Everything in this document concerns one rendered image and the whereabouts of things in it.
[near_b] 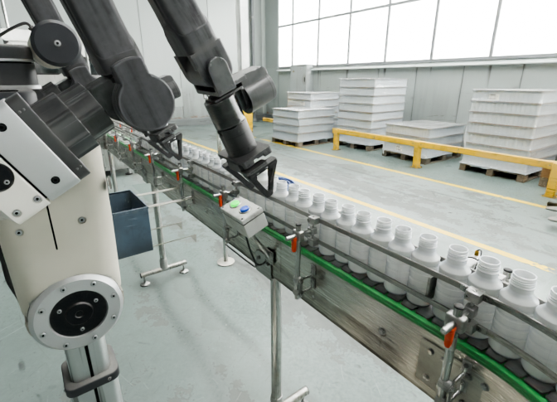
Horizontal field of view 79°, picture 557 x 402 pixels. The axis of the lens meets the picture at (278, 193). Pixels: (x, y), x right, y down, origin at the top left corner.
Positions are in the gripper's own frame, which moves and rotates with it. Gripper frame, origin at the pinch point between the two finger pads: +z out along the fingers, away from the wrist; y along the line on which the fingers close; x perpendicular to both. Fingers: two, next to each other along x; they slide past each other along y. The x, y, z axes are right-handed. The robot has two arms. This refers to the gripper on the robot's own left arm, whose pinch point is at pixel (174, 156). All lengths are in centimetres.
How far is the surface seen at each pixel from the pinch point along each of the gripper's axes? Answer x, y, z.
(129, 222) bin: 13, 54, 32
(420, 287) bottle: -11, -67, 33
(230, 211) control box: -3.5, -10.6, 21.2
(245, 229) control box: -1.8, -18.3, 24.5
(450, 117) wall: -685, 218, 332
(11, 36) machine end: -62, 473, -87
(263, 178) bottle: -23.7, -3.7, 23.1
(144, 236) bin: 11, 54, 42
